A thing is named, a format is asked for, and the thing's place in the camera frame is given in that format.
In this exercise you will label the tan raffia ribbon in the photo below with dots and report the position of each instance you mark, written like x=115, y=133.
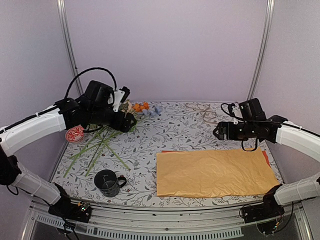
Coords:
x=205, y=110

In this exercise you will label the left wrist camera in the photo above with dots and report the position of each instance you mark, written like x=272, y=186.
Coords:
x=101, y=96

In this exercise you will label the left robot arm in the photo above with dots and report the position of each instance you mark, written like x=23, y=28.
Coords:
x=63, y=115

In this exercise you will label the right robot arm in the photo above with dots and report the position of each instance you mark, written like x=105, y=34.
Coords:
x=278, y=130

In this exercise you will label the red white patterned bowl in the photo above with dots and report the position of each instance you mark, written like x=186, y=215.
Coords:
x=75, y=134

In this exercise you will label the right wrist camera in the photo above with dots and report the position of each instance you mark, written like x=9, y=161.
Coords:
x=249, y=110

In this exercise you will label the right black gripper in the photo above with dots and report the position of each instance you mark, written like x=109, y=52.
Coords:
x=230, y=135

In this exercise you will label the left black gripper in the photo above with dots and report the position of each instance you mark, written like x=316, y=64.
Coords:
x=117, y=124

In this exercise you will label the black mug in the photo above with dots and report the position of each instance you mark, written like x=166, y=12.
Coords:
x=108, y=183

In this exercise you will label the front aluminium rail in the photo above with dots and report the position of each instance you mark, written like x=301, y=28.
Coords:
x=124, y=222

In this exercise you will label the left metal frame post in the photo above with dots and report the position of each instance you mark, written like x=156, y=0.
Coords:
x=62, y=13

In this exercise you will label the orange wrapping paper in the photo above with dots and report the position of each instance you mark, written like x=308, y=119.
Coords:
x=263, y=152

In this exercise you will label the right metal frame post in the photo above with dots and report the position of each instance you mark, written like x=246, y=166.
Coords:
x=270, y=5

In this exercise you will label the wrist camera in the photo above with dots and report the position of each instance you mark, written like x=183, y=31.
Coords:
x=249, y=110
x=101, y=96

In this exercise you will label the yellow wrapping paper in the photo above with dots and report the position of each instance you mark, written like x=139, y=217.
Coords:
x=213, y=173

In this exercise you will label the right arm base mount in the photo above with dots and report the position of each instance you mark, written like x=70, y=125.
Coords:
x=263, y=211

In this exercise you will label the blue fake flower stem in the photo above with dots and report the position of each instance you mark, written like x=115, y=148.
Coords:
x=156, y=111

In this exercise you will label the orange fake flower stem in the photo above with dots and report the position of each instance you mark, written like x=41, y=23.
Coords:
x=130, y=108

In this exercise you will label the green leafy fake stem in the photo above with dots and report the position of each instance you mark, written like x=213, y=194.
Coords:
x=105, y=144

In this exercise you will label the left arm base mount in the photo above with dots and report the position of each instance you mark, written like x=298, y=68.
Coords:
x=65, y=209

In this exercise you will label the metal frame post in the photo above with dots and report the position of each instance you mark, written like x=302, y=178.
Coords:
x=62, y=13
x=270, y=5

